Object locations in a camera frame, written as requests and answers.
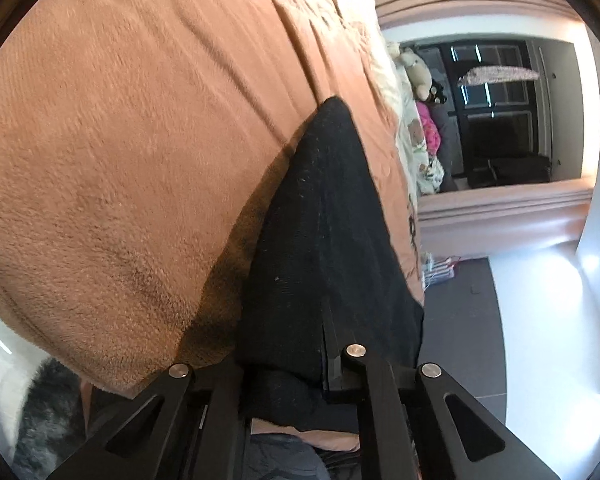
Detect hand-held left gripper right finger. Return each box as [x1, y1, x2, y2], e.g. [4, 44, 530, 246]
[322, 310, 563, 480]

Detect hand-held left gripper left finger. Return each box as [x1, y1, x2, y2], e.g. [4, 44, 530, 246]
[45, 362, 251, 480]

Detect black pants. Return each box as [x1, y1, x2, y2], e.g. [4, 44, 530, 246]
[232, 95, 426, 433]

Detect person's leg in grey trousers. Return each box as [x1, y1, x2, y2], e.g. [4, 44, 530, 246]
[250, 432, 361, 480]

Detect grey furry cloth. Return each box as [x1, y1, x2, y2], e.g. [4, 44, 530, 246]
[10, 357, 88, 480]

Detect orange blanket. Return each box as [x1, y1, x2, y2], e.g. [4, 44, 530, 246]
[0, 0, 426, 453]

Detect white patterned cloth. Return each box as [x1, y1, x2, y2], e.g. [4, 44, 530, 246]
[420, 157, 448, 196]

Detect pink plush toy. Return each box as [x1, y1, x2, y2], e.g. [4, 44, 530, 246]
[415, 100, 442, 156]

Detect dark window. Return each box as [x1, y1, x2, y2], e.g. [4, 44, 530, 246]
[440, 40, 553, 191]

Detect beige plush toy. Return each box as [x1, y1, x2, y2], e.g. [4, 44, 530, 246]
[385, 42, 433, 98]

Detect hanging floral garment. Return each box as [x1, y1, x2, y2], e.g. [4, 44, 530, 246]
[457, 64, 540, 87]

